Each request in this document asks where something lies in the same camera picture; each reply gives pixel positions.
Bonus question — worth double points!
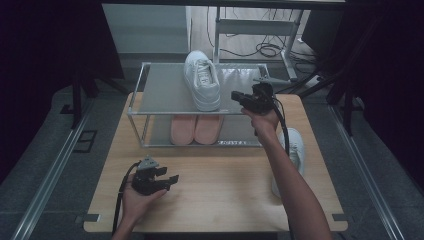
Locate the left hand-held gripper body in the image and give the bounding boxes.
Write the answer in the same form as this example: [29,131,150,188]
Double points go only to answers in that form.
[132,156,167,195]

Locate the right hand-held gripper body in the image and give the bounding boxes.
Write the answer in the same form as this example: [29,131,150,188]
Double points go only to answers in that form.
[244,77,294,116]

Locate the white sneaker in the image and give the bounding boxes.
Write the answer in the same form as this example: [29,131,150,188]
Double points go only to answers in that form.
[183,49,222,112]
[271,127,306,200]

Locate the pink slipper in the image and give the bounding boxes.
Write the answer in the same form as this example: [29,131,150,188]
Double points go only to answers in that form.
[194,114,224,146]
[169,114,198,146]

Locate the metal two-tier shoe rack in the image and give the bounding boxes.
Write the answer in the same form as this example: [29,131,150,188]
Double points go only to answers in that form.
[126,62,283,148]

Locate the person's left hand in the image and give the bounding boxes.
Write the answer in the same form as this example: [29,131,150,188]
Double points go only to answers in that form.
[121,174,167,222]

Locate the person's right hand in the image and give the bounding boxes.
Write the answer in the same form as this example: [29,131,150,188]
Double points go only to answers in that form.
[241,109,280,141]

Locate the black stand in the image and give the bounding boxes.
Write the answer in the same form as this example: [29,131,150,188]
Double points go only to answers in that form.
[59,64,130,130]
[276,59,357,137]

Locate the black box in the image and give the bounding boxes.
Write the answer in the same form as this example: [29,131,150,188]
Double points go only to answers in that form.
[301,9,346,60]

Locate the white cabinet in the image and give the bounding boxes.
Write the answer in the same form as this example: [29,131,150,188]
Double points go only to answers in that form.
[101,3,193,55]

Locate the dark curtain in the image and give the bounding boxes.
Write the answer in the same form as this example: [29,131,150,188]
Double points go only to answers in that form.
[0,0,125,186]
[341,0,424,193]

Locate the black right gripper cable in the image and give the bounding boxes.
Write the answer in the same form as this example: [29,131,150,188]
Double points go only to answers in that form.
[271,97,292,158]

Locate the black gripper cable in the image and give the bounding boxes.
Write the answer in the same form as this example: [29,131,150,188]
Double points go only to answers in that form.
[271,97,292,158]
[112,160,143,235]

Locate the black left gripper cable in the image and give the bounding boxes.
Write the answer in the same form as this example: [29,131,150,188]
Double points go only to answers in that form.
[112,160,143,235]

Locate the black floor cables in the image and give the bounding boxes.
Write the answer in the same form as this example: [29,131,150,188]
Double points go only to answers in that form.
[205,6,319,65]

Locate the white desk frame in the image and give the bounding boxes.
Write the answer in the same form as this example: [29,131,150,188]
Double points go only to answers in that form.
[213,6,306,82]

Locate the metal floor rail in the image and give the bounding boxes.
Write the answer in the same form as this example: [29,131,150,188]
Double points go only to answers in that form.
[328,97,407,240]
[9,99,97,240]

